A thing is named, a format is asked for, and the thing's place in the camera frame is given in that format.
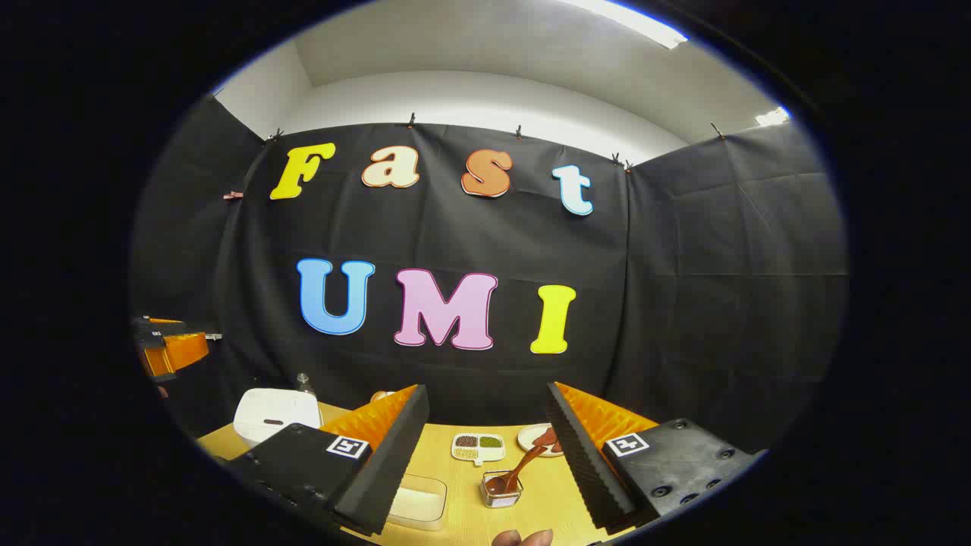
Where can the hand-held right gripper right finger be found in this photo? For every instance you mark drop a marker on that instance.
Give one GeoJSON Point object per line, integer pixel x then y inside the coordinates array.
{"type": "Point", "coordinates": [584, 462]}

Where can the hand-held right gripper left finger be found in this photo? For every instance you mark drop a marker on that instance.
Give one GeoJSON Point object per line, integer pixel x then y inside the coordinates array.
{"type": "Point", "coordinates": [394, 455]}

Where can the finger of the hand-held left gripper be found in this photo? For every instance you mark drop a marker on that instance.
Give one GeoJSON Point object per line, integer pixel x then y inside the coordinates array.
{"type": "Point", "coordinates": [171, 332]}
{"type": "Point", "coordinates": [178, 355]}

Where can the brown wooden spoon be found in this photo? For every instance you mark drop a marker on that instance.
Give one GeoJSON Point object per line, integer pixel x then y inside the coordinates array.
{"type": "Point", "coordinates": [523, 462]}

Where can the white rice cooker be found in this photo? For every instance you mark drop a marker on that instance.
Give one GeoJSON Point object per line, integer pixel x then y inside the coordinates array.
{"type": "Point", "coordinates": [273, 409]}

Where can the bread slice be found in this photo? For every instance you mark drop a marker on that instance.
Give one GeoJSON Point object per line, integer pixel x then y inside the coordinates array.
{"type": "Point", "coordinates": [383, 396]}

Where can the white round plate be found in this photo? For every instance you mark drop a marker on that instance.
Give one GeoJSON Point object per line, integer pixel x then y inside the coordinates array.
{"type": "Point", "coordinates": [526, 440]}

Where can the white divided bean dish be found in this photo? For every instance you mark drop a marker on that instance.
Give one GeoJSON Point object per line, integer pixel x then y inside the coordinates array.
{"type": "Point", "coordinates": [489, 454]}

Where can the small glass bottle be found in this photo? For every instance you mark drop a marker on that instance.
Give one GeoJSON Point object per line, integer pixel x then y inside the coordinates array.
{"type": "Point", "coordinates": [305, 385]}

